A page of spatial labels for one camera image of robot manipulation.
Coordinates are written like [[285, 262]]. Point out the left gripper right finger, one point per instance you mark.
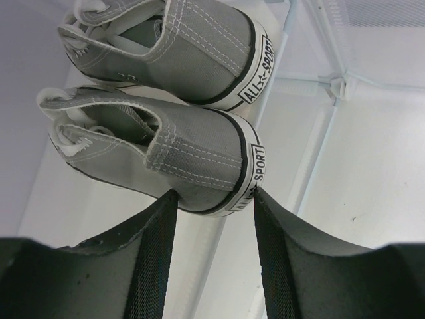
[[307, 273]]

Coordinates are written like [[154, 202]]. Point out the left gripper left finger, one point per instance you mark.
[[120, 273]]

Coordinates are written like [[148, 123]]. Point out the grey sneaker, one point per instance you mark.
[[205, 53], [213, 159]]

